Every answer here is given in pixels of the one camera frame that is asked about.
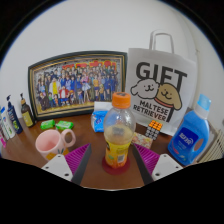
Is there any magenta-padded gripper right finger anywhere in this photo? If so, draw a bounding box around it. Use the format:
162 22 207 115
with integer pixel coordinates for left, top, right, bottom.
131 143 184 185

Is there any yellow-labelled dark pump bottle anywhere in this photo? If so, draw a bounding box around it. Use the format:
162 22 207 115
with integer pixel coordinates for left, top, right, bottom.
19 92 37 128

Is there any white radiator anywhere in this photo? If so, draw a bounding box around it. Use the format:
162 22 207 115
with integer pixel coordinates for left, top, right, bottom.
199 128 224 164

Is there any framed group picture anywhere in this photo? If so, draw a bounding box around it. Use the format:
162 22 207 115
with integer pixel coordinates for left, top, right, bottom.
27 50 129 122

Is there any blue tissue pack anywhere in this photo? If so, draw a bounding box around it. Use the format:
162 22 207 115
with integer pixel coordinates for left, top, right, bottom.
91 101 114 133

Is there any pink mug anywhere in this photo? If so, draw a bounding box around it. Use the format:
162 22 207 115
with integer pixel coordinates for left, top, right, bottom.
35 128 77 162

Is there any white shampoo bottle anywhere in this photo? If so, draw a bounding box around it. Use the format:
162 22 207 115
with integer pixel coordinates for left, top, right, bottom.
0 106 16 140

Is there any white printed gift bag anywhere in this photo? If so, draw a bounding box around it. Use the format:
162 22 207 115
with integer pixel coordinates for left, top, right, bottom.
125 29 198 136

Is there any orange black puzzle cube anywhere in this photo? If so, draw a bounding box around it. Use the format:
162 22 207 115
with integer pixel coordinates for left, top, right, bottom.
144 119 164 140

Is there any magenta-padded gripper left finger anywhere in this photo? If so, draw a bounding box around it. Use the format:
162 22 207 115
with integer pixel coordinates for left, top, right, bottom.
40 142 93 186

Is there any orange-capped clear drink bottle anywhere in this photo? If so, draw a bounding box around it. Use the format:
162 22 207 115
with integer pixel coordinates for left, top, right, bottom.
102 91 137 170

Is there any blue detergent bottle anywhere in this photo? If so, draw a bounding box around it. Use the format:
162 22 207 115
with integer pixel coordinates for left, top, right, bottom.
167 93 212 167

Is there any dark blue pump bottle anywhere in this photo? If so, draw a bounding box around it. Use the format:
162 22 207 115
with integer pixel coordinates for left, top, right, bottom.
6 94 24 135

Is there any flat round red coaster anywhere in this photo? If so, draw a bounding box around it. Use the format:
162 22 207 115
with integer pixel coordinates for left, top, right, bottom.
101 155 132 176

